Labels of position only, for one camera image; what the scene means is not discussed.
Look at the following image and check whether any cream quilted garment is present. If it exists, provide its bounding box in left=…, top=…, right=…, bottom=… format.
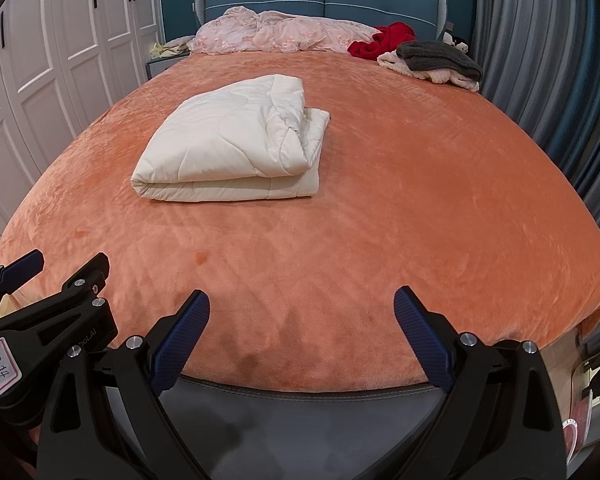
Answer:
left=131, top=74, right=330, bottom=203

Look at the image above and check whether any orange plush bedspread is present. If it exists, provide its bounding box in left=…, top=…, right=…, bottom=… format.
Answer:
left=0, top=52, right=600, bottom=392

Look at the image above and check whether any yellow white cloth on nightstand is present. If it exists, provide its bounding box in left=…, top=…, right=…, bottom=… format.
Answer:
left=149, top=36, right=194, bottom=60

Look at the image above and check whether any white panelled wardrobe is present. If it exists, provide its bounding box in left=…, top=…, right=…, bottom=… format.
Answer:
left=0, top=0, right=163, bottom=237

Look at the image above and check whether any grey blue curtain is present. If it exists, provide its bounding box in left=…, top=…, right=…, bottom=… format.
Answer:
left=469, top=0, right=600, bottom=351

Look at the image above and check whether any pink floral quilt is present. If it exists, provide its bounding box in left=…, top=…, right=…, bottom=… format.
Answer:
left=187, top=6, right=378, bottom=54

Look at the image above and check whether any dark grey knit sweater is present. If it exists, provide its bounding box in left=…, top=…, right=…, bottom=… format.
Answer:
left=396, top=40, right=483, bottom=82

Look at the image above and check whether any red garment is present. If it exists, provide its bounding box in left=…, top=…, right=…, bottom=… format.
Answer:
left=348, top=22, right=416, bottom=61

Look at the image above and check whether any cream white garment pile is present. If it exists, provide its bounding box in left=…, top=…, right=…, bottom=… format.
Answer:
left=377, top=51, right=480, bottom=93

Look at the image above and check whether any plush toy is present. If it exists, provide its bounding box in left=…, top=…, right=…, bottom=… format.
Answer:
left=442, top=32, right=469, bottom=54

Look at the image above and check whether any bedside table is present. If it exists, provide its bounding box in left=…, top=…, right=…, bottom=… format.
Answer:
left=146, top=53, right=188, bottom=80

